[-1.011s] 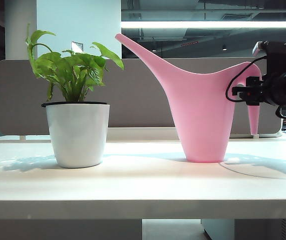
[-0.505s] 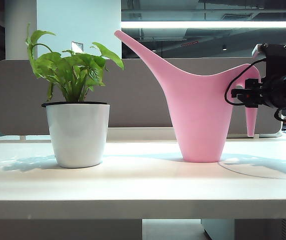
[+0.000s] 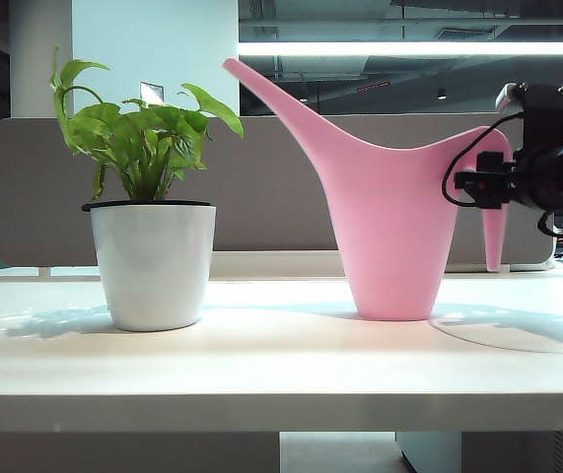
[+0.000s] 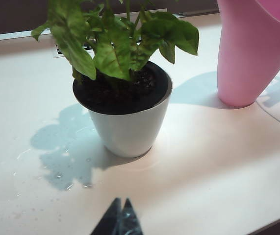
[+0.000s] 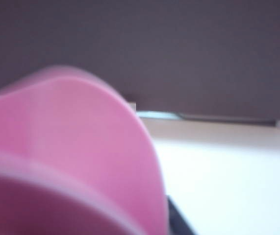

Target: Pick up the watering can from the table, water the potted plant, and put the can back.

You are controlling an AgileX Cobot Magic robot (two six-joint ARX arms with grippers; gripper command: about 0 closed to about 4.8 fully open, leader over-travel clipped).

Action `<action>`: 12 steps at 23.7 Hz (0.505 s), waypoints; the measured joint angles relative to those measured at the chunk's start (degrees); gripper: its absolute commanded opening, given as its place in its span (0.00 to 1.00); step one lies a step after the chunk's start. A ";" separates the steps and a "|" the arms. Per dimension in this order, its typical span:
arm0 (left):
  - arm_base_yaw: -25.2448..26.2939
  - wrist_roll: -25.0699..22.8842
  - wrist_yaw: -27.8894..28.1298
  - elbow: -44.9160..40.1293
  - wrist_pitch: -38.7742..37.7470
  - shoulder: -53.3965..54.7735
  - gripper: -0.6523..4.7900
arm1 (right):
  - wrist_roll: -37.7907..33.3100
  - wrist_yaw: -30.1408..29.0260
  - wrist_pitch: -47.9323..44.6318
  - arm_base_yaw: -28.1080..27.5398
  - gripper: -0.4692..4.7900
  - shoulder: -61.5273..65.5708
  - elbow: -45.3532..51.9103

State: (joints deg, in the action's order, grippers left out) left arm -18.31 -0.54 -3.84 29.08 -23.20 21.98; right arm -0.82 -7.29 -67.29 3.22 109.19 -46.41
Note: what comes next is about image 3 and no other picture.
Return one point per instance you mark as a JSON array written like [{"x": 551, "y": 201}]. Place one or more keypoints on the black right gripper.
[{"x": 552, "y": 177}]

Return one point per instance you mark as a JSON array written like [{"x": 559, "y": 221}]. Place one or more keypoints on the pink plastic watering can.
[{"x": 389, "y": 222}]

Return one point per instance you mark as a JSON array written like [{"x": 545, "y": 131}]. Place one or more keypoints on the white plant pot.
[{"x": 153, "y": 271}]

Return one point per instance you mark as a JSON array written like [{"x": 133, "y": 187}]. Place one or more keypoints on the green leafy plant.
[{"x": 138, "y": 143}]

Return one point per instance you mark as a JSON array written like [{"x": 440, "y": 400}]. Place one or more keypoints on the black ceiling spotlight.
[{"x": 442, "y": 93}]

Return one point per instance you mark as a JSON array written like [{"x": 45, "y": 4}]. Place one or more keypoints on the white flat desk device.
[{"x": 522, "y": 266}]

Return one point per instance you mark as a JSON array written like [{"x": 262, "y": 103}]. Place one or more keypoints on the grey desk partition panel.
[{"x": 271, "y": 197}]

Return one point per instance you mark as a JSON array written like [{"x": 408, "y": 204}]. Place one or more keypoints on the small sign on pillar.
[{"x": 152, "y": 92}]

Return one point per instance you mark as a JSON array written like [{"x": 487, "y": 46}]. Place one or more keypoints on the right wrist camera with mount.
[{"x": 547, "y": 115}]

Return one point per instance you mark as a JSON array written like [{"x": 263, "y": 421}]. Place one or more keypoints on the white partition bracket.
[{"x": 46, "y": 271}]

